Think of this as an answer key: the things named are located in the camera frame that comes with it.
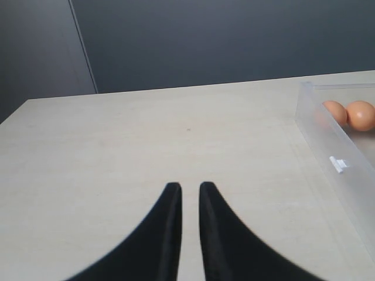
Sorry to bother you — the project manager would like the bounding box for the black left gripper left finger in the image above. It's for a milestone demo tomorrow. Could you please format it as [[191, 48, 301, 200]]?
[[70, 182, 182, 280]]

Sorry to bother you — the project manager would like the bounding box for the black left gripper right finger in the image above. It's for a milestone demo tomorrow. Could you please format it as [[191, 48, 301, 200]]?
[[199, 181, 319, 280]]

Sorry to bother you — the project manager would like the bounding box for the clear plastic egg box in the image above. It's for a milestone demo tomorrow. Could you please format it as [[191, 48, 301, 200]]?
[[295, 82, 374, 256]]

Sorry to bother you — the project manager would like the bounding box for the brown egg top row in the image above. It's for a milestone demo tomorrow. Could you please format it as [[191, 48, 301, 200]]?
[[314, 100, 348, 128], [346, 101, 374, 132]]

